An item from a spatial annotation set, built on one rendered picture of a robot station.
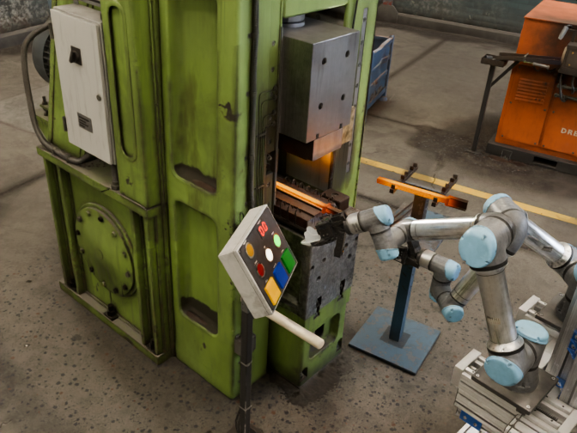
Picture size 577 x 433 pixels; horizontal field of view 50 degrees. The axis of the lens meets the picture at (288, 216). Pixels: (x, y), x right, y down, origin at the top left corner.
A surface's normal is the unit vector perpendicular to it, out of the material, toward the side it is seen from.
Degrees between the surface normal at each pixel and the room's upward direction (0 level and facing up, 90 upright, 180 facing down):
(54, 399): 0
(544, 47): 90
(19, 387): 0
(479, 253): 83
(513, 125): 91
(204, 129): 89
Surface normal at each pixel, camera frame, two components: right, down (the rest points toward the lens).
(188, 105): -0.65, 0.35
